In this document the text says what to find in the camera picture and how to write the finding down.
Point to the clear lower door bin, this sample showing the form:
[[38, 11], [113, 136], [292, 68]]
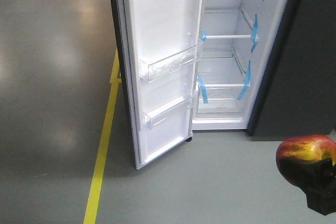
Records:
[[154, 117]]

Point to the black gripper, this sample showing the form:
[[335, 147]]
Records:
[[318, 176]]

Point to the fridge body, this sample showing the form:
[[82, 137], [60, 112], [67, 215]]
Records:
[[267, 67]]

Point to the red yellow apple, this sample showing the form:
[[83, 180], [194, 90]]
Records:
[[308, 147]]

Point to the fridge door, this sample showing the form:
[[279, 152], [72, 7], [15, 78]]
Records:
[[159, 47]]

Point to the clear door bin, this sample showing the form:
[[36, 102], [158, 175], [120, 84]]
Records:
[[170, 64], [154, 117]]

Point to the clear middle door bin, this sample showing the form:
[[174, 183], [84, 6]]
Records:
[[170, 64]]

